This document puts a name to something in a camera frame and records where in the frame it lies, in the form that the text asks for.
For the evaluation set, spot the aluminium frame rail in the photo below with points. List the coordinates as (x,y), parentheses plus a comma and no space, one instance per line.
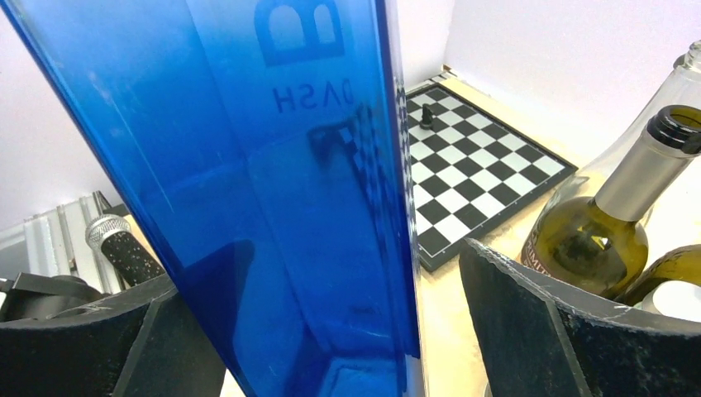
(53,243)

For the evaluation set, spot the dark green labelled wine bottle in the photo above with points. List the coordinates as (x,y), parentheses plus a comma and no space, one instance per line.
(597,243)

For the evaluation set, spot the black microphone silver head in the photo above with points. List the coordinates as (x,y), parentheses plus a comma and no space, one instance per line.
(111,236)

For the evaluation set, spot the blue square glass bottle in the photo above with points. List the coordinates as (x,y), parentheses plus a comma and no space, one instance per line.
(263,148)

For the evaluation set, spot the black white chessboard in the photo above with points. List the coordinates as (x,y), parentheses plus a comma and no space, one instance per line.
(471,172)

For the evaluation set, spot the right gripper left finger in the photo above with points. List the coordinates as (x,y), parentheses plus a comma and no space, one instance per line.
(143,341)

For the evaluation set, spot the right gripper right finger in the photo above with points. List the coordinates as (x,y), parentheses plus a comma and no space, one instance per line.
(539,336)

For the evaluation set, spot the tall clear glass bottle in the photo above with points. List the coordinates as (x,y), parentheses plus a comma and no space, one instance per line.
(682,86)

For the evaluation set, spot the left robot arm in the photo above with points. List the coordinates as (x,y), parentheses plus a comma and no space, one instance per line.
(40,297)

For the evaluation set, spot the black chess pawn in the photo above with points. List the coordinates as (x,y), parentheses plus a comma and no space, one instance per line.
(427,118)

